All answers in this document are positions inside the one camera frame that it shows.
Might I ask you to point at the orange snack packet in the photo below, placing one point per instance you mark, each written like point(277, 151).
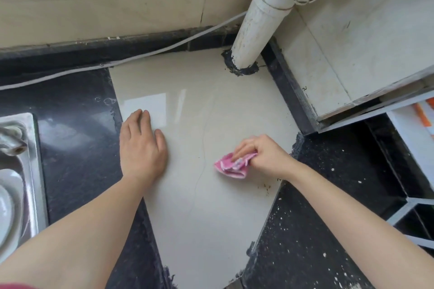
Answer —
point(425, 116)

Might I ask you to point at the person's right hand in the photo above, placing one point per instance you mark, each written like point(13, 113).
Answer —
point(271, 156)

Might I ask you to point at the black speckled countertop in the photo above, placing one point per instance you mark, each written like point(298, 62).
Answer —
point(78, 163)

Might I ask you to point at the white metal shelf rack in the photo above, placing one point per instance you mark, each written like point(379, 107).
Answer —
point(373, 111)

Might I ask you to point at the person's left hand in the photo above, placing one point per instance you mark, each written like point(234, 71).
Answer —
point(142, 153)

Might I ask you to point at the white drain pipe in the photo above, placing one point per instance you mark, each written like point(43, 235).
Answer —
point(261, 18)

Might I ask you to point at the pink cloth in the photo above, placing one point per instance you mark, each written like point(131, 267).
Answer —
point(230, 168)

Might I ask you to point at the person's left forearm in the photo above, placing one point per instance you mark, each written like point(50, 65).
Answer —
point(74, 238)

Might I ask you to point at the white round plate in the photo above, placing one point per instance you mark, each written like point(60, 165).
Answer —
point(8, 211)

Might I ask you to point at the steel faucet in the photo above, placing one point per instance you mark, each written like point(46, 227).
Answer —
point(10, 139)

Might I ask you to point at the person's right forearm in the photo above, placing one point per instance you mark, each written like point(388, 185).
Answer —
point(366, 227)

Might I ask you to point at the stainless steel sink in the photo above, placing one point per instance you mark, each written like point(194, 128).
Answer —
point(34, 180)

